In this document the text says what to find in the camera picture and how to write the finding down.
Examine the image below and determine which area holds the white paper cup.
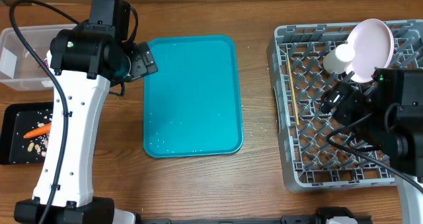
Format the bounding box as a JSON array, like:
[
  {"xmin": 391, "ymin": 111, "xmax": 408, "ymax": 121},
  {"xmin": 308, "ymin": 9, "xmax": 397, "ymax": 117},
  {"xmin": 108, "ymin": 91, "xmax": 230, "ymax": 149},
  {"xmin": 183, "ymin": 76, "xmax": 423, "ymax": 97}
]
[{"xmin": 323, "ymin": 44, "xmax": 356, "ymax": 74}]

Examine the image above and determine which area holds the wooden chopstick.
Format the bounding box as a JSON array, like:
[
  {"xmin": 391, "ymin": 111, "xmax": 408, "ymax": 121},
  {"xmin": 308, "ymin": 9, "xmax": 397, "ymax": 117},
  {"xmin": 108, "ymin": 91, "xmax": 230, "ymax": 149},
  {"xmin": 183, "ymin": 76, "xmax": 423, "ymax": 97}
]
[{"xmin": 286, "ymin": 54, "xmax": 299, "ymax": 126}]

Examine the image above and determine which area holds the pink plate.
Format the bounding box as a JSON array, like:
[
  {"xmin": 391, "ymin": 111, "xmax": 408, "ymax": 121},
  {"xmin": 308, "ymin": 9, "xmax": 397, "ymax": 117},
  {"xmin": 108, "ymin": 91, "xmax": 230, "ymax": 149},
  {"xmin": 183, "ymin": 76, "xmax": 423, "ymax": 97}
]
[{"xmin": 346, "ymin": 19, "xmax": 394, "ymax": 83}]

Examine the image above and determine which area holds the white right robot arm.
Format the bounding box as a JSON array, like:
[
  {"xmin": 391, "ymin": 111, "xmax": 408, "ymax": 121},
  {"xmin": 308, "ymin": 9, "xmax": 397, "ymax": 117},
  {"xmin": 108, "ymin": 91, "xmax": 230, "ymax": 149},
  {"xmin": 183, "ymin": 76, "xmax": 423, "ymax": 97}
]
[{"xmin": 320, "ymin": 69, "xmax": 422, "ymax": 223}]

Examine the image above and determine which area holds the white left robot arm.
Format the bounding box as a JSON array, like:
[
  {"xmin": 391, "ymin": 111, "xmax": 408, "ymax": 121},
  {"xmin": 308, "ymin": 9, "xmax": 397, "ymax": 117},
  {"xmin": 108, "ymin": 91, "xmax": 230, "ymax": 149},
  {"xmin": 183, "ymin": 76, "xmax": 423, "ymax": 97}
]
[{"xmin": 14, "ymin": 16, "xmax": 157, "ymax": 223}]

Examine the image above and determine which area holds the black food waste tray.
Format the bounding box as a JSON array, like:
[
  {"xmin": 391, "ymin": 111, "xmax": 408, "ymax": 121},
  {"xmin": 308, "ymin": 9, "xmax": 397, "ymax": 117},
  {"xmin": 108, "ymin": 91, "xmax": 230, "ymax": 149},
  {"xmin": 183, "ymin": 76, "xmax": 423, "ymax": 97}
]
[{"xmin": 1, "ymin": 102, "xmax": 53, "ymax": 165}]

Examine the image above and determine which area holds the teal plastic tray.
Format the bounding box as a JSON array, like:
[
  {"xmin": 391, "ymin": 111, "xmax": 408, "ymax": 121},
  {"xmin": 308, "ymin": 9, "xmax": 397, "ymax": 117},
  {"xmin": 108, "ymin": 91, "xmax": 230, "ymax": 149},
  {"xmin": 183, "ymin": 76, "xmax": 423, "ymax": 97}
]
[{"xmin": 143, "ymin": 35, "xmax": 244, "ymax": 159}]

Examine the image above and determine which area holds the clear plastic bin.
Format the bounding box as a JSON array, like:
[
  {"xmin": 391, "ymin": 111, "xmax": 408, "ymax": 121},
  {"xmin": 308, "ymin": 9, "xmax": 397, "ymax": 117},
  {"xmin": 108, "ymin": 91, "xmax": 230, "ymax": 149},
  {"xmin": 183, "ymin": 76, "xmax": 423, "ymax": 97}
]
[{"xmin": 1, "ymin": 24, "xmax": 75, "ymax": 91}]

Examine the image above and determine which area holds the orange carrot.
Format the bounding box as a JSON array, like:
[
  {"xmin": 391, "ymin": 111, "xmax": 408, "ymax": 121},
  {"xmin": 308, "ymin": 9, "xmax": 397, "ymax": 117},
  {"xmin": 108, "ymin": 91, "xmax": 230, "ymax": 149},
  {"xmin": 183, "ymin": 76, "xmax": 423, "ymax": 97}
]
[{"xmin": 23, "ymin": 123, "xmax": 52, "ymax": 139}]

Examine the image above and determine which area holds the pile of rice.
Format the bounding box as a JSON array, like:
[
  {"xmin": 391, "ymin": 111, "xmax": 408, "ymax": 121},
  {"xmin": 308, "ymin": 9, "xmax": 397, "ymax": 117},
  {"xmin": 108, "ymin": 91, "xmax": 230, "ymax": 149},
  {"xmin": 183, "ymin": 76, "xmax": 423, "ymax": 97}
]
[{"xmin": 22, "ymin": 109, "xmax": 53, "ymax": 157}]

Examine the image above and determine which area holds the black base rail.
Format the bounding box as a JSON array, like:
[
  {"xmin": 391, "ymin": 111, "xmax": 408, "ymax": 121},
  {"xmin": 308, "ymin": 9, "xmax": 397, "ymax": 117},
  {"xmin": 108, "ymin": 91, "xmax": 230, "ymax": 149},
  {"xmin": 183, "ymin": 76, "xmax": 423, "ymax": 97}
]
[{"xmin": 135, "ymin": 206, "xmax": 373, "ymax": 224}]

